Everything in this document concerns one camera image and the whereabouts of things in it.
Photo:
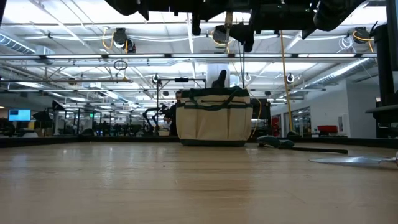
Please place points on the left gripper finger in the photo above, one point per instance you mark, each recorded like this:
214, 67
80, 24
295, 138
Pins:
196, 23

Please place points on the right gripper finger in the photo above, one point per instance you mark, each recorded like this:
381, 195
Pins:
248, 34

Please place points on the beige green gardening tool bag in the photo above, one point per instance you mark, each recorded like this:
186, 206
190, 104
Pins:
214, 124

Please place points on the green-headed hammer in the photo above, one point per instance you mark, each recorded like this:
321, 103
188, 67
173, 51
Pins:
273, 142

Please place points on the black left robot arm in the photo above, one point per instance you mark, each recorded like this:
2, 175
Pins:
124, 6

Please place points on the white round pillar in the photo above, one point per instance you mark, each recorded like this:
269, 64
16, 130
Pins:
209, 76

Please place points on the black cabinet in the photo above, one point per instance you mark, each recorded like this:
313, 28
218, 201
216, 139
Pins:
265, 118

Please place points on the person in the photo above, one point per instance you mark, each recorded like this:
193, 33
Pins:
172, 118

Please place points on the red storage box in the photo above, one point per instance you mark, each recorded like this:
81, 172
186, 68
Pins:
329, 129

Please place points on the grey side desk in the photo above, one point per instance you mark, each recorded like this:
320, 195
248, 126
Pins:
385, 109

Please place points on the blue-lit background monitor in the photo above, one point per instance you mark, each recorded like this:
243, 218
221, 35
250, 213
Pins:
19, 115

